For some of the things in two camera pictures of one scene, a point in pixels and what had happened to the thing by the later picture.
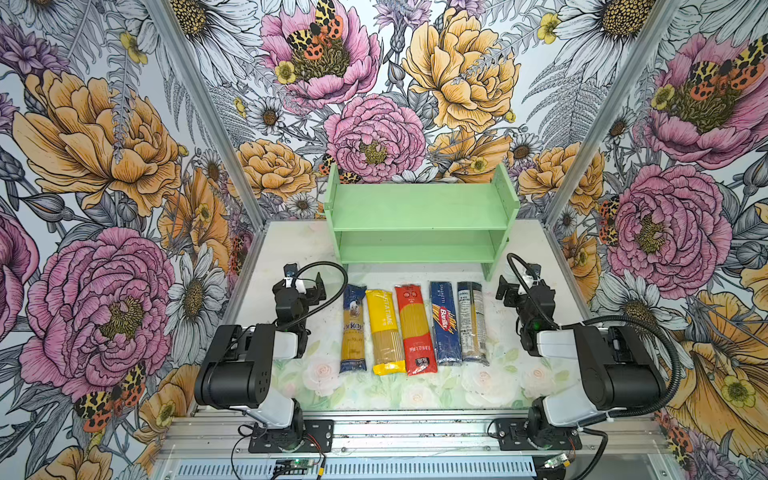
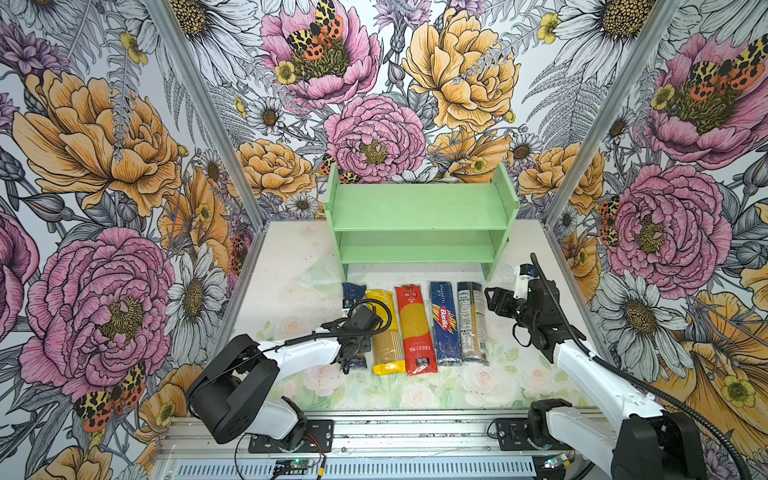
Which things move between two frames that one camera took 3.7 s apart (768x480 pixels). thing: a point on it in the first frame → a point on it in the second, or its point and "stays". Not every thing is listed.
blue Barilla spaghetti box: x=446 y=322 stays
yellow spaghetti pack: x=388 y=357 stays
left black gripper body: x=311 y=298 → x=364 y=345
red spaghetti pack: x=414 y=322 stays
